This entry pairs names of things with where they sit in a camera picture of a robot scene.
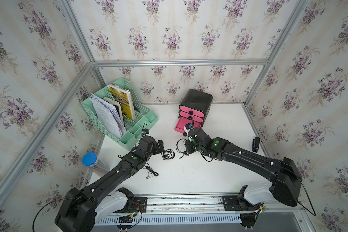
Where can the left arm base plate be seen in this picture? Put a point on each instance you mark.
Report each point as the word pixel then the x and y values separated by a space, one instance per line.
pixel 134 203

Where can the white paper stack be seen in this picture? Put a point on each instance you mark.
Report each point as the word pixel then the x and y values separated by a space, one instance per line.
pixel 108 117

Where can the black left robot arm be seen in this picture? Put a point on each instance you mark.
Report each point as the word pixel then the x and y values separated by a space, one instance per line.
pixel 81 208

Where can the green plastic file organizer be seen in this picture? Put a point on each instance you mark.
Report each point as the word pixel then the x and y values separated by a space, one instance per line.
pixel 144 117

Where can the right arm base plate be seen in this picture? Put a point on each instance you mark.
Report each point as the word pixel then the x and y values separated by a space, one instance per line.
pixel 238 202

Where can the dark thin book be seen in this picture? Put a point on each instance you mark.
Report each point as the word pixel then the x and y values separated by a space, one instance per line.
pixel 115 106

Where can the yellow book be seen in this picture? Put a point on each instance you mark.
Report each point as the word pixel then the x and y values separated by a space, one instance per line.
pixel 124 97

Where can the small black clip device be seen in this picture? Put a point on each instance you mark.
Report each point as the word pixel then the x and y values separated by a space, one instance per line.
pixel 255 144

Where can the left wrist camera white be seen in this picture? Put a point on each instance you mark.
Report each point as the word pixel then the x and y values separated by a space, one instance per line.
pixel 145 132

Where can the black earphones top coil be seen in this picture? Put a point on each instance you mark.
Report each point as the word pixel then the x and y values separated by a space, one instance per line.
pixel 168 154

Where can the aluminium mounting rail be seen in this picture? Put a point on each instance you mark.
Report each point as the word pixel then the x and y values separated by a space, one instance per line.
pixel 181 204

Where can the pink top drawer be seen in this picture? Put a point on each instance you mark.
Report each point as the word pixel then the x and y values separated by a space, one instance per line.
pixel 191 111

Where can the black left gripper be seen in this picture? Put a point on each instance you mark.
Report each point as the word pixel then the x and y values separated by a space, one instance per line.
pixel 157 150

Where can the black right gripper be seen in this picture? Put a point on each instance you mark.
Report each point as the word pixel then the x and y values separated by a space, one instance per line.
pixel 187 148

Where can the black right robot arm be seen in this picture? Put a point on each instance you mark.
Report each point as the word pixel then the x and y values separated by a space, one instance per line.
pixel 284 181

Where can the pink bottom drawer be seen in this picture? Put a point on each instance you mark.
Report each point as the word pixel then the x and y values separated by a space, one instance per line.
pixel 182 122

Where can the blue lidded shiny can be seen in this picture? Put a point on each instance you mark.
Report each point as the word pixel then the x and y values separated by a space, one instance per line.
pixel 93 162

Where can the black drawer cabinet shell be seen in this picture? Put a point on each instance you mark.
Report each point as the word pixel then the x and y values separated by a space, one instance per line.
pixel 198 100

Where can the black earphones coil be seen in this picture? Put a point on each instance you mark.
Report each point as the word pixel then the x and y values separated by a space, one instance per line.
pixel 168 154
pixel 181 147

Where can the black earphones bottom coil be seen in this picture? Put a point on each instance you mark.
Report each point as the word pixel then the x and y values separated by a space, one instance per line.
pixel 181 147

